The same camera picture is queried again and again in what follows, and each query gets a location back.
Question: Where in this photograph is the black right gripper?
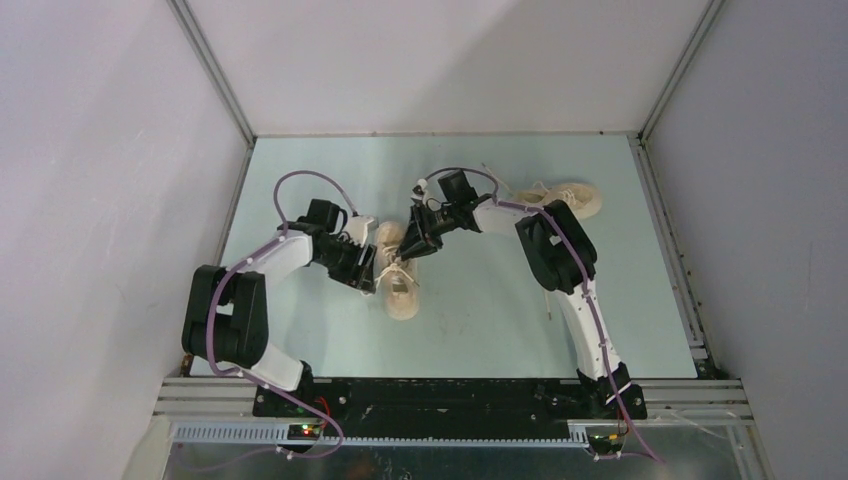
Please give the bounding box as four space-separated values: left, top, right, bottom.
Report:
396 203 459 262

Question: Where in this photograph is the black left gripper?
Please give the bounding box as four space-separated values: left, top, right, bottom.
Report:
314 235 376 293

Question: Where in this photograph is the beige sneaker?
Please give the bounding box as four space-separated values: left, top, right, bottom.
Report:
374 221 420 321
481 162 604 322

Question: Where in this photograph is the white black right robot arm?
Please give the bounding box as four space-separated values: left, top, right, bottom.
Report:
397 168 632 418

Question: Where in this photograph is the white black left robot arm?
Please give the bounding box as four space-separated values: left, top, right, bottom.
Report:
181 199 377 417

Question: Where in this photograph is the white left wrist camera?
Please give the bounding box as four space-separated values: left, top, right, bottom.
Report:
342 215 378 246

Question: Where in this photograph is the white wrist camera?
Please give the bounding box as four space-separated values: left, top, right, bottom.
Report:
342 215 378 246
411 178 441 211

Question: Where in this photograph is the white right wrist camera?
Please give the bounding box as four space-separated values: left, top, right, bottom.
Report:
411 178 441 211

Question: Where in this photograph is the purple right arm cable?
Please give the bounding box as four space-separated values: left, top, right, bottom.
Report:
423 166 667 465

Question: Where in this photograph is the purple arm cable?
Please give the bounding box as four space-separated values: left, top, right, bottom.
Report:
168 170 360 475
423 166 667 465

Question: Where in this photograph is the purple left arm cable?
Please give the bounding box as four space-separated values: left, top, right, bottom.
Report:
168 170 360 475

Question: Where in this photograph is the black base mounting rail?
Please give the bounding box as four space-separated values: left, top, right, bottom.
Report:
254 377 648 440

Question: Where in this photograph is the aluminium frame rail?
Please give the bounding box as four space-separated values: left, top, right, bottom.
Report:
153 377 754 452

